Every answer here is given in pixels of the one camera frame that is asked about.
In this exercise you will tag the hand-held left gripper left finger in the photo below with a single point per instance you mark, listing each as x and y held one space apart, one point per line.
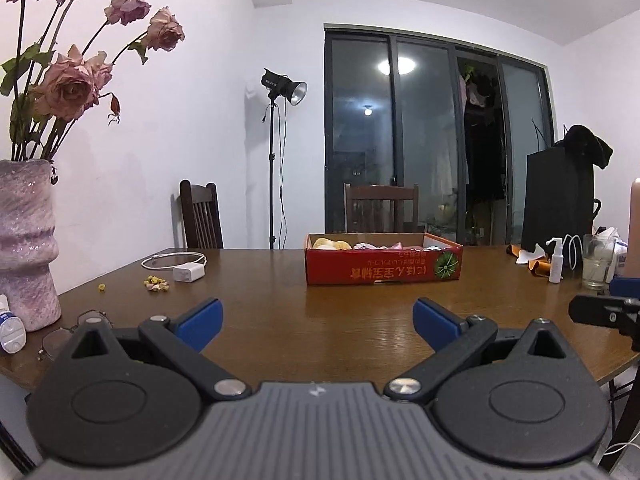
200 322

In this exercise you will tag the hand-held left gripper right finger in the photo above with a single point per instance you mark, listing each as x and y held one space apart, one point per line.
437 322

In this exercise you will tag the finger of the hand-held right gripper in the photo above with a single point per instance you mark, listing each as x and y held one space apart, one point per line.
625 287
600 310

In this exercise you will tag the red cardboard box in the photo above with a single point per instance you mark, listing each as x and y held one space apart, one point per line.
350 270

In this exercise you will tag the yellow and white plush toy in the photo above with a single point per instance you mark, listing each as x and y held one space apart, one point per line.
330 244

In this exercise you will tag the clear glass cup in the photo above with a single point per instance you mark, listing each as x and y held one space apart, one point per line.
597 265

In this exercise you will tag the white charger plug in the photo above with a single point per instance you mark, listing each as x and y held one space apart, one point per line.
190 272

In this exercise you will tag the pile of yellow crumbs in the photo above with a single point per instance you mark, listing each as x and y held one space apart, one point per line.
156 284

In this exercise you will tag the pink laptop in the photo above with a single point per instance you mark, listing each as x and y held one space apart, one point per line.
634 225

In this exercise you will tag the white pump bottle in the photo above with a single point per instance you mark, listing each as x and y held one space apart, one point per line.
555 265

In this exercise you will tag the white crumpled tissue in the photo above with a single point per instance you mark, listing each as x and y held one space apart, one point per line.
530 255

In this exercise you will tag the black metal table leg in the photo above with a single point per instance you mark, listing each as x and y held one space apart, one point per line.
12 447
625 410

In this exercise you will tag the dark wooden chair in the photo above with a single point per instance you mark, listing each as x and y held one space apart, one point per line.
200 215
380 205

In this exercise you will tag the black paper bag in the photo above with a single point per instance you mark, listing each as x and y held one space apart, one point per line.
555 200

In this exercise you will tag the thin-rimmed eyeglasses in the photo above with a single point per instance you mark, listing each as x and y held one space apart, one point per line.
55 345

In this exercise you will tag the black cloth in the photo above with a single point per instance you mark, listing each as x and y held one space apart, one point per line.
587 145

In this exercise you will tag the dark framed sliding glass door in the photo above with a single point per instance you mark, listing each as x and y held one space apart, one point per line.
425 135

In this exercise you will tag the small white dropper bottle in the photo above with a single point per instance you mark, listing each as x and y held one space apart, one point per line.
10 327

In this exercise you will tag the pink textured ceramic vase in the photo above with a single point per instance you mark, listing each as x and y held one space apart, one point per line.
25 240

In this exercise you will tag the hanging pink garment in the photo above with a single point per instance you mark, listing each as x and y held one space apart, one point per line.
475 92

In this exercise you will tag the studio light on stand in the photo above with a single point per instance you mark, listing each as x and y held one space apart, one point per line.
282 87

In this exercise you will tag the dried pink rose bouquet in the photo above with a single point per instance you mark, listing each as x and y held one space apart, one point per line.
67 85

